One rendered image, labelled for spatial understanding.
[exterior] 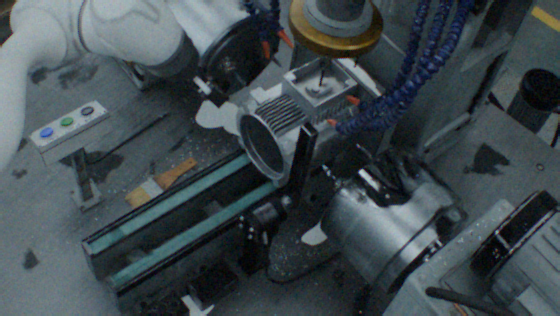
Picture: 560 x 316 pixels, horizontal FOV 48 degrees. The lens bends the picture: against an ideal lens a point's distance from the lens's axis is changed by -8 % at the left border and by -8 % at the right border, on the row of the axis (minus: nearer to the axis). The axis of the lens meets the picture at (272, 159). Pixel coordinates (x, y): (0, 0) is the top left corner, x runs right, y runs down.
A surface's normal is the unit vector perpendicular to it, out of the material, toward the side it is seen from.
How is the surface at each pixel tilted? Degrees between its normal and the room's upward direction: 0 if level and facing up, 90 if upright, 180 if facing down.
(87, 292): 0
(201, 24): 36
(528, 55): 0
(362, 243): 69
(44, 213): 0
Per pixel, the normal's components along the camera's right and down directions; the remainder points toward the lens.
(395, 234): -0.41, -0.15
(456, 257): 0.11, -0.57
